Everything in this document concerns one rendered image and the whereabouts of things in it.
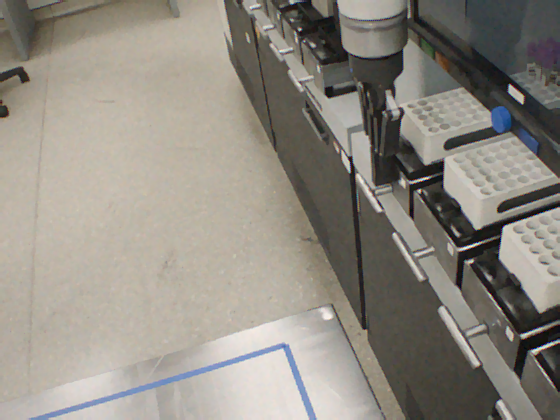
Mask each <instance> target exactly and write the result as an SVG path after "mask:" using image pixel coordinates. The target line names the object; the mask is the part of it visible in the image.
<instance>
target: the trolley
mask: <svg viewBox="0 0 560 420"><path fill-rule="evenodd" d="M385 418H386V417H385V414H384V413H383V411H382V409H381V407H380V406H379V402H378V399H377V398H376V396H375V394H374V392H373V391H372V386H371V384H370V383H369V381H368V379H367V377H366V376H365V371H364V369H363V367H362V366H361V364H360V362H359V360H358V358H357V356H356V352H355V350H354V348H353V347H352V345H351V343H350V340H349V338H348V337H347V335H346V331H345V329H344V326H343V325H342V323H341V321H340V319H339V317H338V315H337V313H336V311H335V307H334V305H333V304H332V303H327V304H324V305H321V306H318V307H316V308H313V309H309V310H306V311H303V312H300V313H298V314H295V315H292V316H289V317H282V318H280V319H277V320H274V321H271V322H268V323H265V324H263V325H260V326H256V327H253V328H250V329H245V330H242V331H239V332H236V333H233V334H231V335H227V336H224V337H221V338H216V339H213V340H210V341H207V342H204V343H201V344H198V345H195V346H190V347H187V348H184V349H181V350H179V351H175V352H169V353H167V354H164V355H161V356H158V357H156V358H150V359H147V360H144V361H141V362H139V363H133V364H130V365H128V366H125V367H122V368H121V367H119V368H116V369H114V370H111V371H108V372H107V371H106V372H103V373H100V374H97V375H92V376H89V377H86V378H84V379H79V380H76V381H74V382H70V383H69V382H68V383H65V384H62V385H60V386H55V387H52V388H50V389H44V390H41V391H39V392H34V393H31V394H29V395H23V396H21V397H18V398H13V399H11V400H6V401H3V402H1V403H0V420H386V419H385Z"/></svg>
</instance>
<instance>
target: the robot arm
mask: <svg viewBox="0 0 560 420"><path fill-rule="evenodd" d="M407 2H408V0H337V3H338V7H339V19H340V26H341V38H342V46H343V47H344V49H345V50H347V51H348V55H349V68H350V73H351V75H352V76H353V77H354V80H355V81H356V85H357V89H358V95H359V102H360V107H361V114H362V120H363V127H364V134H365V136H369V143H370V151H371V169H372V182H373V184H374V187H375V188H376V187H380V186H383V185H387V184H389V183H392V182H393V179H392V155H396V154H398V144H399V137H400V129H401V123H402V119H403V117H404V109H403V108H402V107H397V106H396V104H395V101H394V99H395V97H396V87H395V85H394V81H395V80H396V78H397V77H399V76H400V75H401V73H402V72H403V70H404V66H403V49H404V48H405V47H406V46H407V42H408V8H407Z"/></svg>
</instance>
